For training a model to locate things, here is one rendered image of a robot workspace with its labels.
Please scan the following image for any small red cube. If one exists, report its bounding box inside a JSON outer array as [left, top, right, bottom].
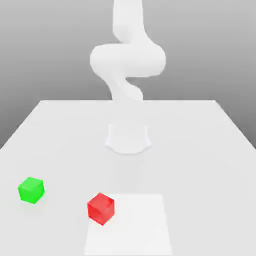
[[87, 192, 116, 226]]

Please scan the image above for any small green cube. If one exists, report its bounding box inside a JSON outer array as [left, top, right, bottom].
[[17, 176, 45, 205]]

